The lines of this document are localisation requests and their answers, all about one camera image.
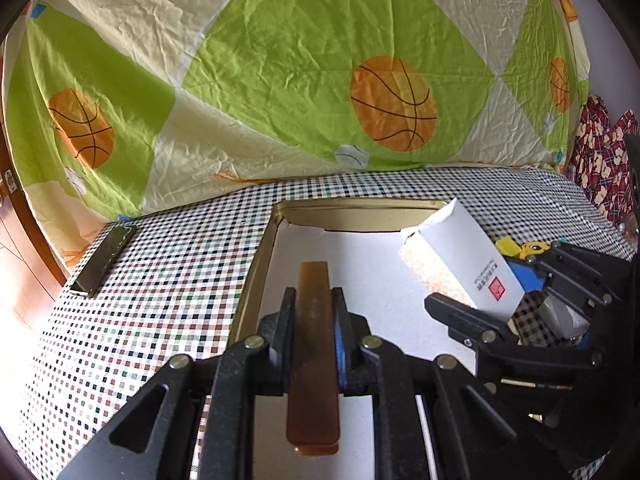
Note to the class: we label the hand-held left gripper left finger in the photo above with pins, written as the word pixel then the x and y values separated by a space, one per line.
pixel 281 340

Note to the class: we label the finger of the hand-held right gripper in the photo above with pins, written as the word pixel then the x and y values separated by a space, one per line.
pixel 450 312
pixel 580 272

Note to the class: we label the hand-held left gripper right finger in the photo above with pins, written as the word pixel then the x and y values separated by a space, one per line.
pixel 341 355

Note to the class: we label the amber plastic comb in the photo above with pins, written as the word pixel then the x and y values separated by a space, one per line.
pixel 312 360

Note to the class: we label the clear plastic case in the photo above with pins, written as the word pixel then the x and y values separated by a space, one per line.
pixel 560 317

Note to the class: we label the yellow face toy block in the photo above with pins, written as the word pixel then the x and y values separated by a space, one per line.
pixel 532 250

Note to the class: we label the blue sun toy block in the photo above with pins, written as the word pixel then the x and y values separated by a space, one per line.
pixel 522 275

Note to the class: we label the white carton with speckled side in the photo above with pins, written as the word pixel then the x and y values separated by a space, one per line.
pixel 465 250

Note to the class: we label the gold tin box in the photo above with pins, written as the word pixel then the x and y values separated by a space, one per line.
pixel 255 280

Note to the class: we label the red patterned cloth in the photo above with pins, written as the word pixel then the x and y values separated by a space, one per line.
pixel 605 160

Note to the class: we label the checkered tablecloth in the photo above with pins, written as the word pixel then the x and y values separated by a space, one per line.
pixel 150 310

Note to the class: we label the black smartphone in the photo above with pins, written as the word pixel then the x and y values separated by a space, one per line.
pixel 102 260

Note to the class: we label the wooden door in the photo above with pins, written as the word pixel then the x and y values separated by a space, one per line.
pixel 25 270

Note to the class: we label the basketball print bed sheet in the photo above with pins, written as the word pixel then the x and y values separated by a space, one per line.
pixel 300 60

